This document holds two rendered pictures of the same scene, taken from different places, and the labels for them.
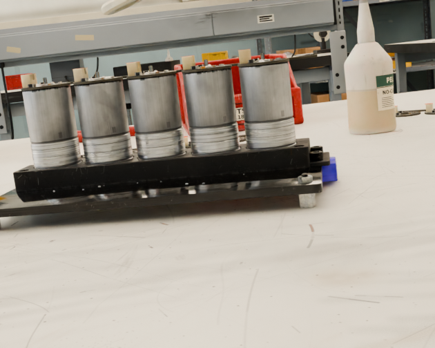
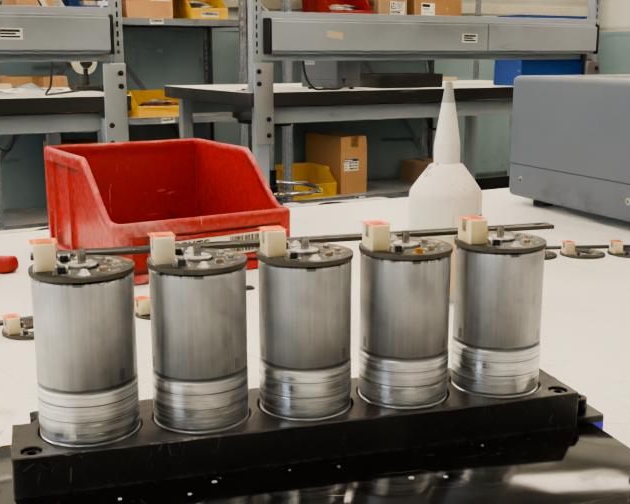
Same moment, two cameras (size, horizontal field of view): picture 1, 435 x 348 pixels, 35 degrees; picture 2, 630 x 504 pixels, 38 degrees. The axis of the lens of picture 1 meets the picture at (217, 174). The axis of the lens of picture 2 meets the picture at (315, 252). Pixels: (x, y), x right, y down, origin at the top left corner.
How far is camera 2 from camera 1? 0.19 m
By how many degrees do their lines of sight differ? 26
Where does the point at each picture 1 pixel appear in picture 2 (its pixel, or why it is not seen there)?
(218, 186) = (496, 491)
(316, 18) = (85, 42)
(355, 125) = not seen: hidden behind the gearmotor
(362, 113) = not seen: hidden behind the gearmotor
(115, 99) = (243, 302)
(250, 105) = (489, 319)
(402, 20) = (175, 51)
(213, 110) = (432, 330)
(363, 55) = (451, 184)
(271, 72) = (534, 266)
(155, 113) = (326, 334)
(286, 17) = (42, 35)
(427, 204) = not seen: outside the picture
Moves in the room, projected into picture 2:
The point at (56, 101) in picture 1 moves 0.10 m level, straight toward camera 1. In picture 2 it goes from (121, 306) to (425, 441)
